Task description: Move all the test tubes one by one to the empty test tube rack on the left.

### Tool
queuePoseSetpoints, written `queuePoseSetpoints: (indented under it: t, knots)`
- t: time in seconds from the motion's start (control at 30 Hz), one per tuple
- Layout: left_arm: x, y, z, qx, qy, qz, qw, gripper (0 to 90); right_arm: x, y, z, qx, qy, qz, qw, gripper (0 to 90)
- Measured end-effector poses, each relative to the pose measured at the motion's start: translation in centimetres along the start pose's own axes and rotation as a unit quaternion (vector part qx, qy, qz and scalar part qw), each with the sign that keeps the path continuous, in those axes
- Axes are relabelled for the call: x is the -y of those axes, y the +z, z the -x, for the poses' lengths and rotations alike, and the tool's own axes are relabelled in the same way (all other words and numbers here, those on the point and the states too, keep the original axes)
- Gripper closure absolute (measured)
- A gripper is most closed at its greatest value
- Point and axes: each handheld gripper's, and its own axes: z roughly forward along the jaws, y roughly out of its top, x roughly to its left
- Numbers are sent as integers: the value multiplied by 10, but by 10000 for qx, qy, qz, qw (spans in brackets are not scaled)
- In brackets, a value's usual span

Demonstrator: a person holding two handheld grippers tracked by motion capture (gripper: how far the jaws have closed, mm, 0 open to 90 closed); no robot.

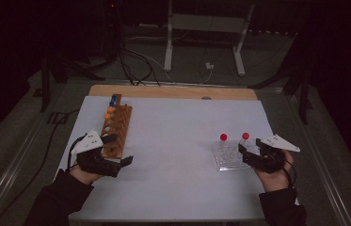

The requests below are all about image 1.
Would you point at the white metal stand frame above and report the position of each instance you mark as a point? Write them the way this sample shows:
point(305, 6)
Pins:
point(169, 47)

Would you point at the black stand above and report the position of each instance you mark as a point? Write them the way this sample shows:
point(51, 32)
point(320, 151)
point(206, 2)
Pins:
point(46, 84)
point(304, 94)

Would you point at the wooden test tube rack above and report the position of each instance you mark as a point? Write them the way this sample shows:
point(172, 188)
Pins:
point(121, 125)

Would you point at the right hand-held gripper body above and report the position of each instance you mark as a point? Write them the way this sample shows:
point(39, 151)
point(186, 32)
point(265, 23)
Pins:
point(278, 142)

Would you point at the person's right hand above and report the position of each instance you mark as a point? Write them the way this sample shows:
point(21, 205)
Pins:
point(275, 181)

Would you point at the aluminium frame rail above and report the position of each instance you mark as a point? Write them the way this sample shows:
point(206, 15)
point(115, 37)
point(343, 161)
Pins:
point(13, 163)
point(323, 163)

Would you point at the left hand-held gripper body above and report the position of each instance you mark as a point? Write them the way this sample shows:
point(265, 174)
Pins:
point(90, 144)

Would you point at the white table mat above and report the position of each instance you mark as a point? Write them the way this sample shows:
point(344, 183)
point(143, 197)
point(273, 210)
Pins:
point(170, 141)

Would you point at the red cap test tube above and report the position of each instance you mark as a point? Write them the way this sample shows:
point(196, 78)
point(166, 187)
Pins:
point(223, 137)
point(245, 136)

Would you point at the person's left hand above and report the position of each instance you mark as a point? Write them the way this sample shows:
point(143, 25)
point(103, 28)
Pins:
point(82, 176)

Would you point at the clear plastic tube tray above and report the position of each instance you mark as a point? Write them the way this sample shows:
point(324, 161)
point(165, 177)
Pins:
point(226, 160)

